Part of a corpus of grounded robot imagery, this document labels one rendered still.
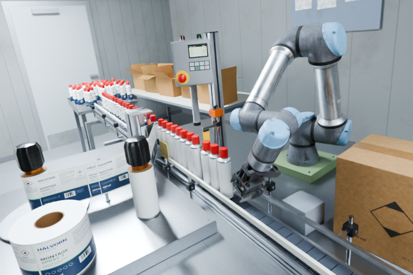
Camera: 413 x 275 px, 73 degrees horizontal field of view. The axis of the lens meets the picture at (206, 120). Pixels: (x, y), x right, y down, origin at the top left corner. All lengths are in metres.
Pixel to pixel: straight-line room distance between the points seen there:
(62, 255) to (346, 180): 0.81
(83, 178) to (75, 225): 0.33
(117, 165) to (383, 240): 0.93
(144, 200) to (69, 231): 0.27
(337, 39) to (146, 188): 0.82
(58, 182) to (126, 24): 4.32
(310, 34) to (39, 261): 1.07
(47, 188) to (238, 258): 0.72
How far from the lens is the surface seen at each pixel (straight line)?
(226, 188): 1.09
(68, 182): 1.20
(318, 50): 1.09
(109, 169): 1.20
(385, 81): 3.28
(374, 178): 0.88
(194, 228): 1.00
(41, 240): 0.89
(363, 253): 0.82
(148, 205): 1.05
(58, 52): 4.88
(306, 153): 1.37
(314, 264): 0.84
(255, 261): 0.95
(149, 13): 5.51
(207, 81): 1.21
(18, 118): 4.93
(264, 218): 1.02
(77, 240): 0.92
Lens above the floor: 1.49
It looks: 17 degrees down
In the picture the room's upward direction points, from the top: 6 degrees counter-clockwise
